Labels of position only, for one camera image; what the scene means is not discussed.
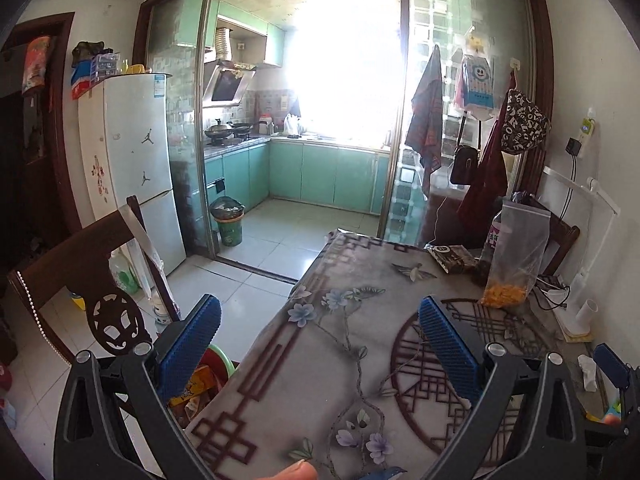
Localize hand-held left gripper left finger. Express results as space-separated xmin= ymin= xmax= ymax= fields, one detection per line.
xmin=54 ymin=294 xmax=223 ymax=480

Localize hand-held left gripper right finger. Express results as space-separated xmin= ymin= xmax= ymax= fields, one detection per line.
xmin=418 ymin=296 xmax=587 ymax=480

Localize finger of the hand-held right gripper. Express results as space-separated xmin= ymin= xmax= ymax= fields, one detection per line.
xmin=592 ymin=343 xmax=640 ymax=411

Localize red bin with green rim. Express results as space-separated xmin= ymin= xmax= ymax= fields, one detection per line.
xmin=167 ymin=344 xmax=241 ymax=429

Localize black shoulder bag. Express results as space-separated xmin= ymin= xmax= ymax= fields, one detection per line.
xmin=450 ymin=110 xmax=481 ymax=186

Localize person's left hand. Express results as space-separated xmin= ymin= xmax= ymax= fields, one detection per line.
xmin=262 ymin=461 xmax=319 ymax=480

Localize crumpled white tissue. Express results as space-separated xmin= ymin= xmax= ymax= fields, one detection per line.
xmin=577 ymin=354 xmax=600 ymax=392

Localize orange snack packet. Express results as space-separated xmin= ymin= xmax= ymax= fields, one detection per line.
xmin=170 ymin=366 xmax=214 ymax=408

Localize white blue floor jar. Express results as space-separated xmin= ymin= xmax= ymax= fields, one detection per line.
xmin=152 ymin=290 xmax=174 ymax=326

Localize white plastic tube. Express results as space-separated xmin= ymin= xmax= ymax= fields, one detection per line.
xmin=575 ymin=299 xmax=600 ymax=334

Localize dark snack packet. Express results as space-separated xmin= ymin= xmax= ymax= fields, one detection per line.
xmin=425 ymin=244 xmax=484 ymax=275

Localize green detergent bottle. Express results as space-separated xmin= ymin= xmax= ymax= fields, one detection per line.
xmin=109 ymin=252 xmax=141 ymax=294

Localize floral tablecloth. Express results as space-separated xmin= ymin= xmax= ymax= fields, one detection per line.
xmin=185 ymin=230 xmax=617 ymax=480

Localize zip bag of orange snacks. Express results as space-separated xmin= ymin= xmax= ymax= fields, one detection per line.
xmin=478 ymin=199 xmax=552 ymax=310

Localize purple label drink bottle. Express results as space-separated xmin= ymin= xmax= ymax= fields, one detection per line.
xmin=477 ymin=210 xmax=507 ymax=281

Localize white cloth strip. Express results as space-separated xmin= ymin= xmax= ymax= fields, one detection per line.
xmin=120 ymin=205 xmax=166 ymax=302

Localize green kitchen waste bin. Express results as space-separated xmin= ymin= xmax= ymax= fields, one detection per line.
xmin=210 ymin=196 xmax=246 ymax=247

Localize plain wooden chair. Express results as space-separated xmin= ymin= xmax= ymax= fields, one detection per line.
xmin=510 ymin=192 xmax=581 ymax=276

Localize glass sliding door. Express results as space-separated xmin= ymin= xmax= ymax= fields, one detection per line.
xmin=385 ymin=0 xmax=532 ymax=247
xmin=147 ymin=0 xmax=214 ymax=262

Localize carved wooden chair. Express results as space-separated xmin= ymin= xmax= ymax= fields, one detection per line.
xmin=7 ymin=195 xmax=182 ymax=377

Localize dark red hanging garment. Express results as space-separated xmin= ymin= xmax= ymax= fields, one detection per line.
xmin=457 ymin=72 xmax=509 ymax=234

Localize white desk lamp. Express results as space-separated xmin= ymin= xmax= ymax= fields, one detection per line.
xmin=542 ymin=165 xmax=621 ymax=344

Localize white refrigerator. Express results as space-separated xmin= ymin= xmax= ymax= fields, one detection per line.
xmin=77 ymin=72 xmax=189 ymax=277

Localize black wok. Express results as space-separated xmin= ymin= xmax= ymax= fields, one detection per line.
xmin=204 ymin=119 xmax=234 ymax=140

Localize teal lower kitchen cabinets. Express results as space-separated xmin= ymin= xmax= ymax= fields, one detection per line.
xmin=205 ymin=137 xmax=391 ymax=216

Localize teal kitchen cabinets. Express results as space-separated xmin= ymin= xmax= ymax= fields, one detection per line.
xmin=205 ymin=137 xmax=391 ymax=216
xmin=210 ymin=0 xmax=286 ymax=67

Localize hanging red blue towel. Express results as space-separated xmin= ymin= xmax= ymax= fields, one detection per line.
xmin=405 ymin=45 xmax=445 ymax=196

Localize black white patterned bag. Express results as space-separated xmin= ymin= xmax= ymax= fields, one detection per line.
xmin=501 ymin=89 xmax=551 ymax=155

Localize white blue smiley bag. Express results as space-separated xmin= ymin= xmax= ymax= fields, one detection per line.
xmin=460 ymin=55 xmax=496 ymax=111

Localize range hood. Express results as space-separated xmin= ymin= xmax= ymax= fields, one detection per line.
xmin=204 ymin=60 xmax=257 ymax=106

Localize blue red box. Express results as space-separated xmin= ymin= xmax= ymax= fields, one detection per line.
xmin=70 ymin=57 xmax=96 ymax=101

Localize clear plastic drawer box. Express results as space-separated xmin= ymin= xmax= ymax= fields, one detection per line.
xmin=92 ymin=52 xmax=121 ymax=79

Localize dark green cloth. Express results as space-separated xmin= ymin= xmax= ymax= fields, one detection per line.
xmin=71 ymin=40 xmax=106 ymax=64

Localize red door decoration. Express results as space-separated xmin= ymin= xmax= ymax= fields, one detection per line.
xmin=21 ymin=35 xmax=54 ymax=96

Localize teal upper kitchen cabinets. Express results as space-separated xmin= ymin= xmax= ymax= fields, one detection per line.
xmin=210 ymin=0 xmax=286 ymax=67

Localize silver exhaust duct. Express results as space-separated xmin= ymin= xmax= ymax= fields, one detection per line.
xmin=214 ymin=27 xmax=234 ymax=61

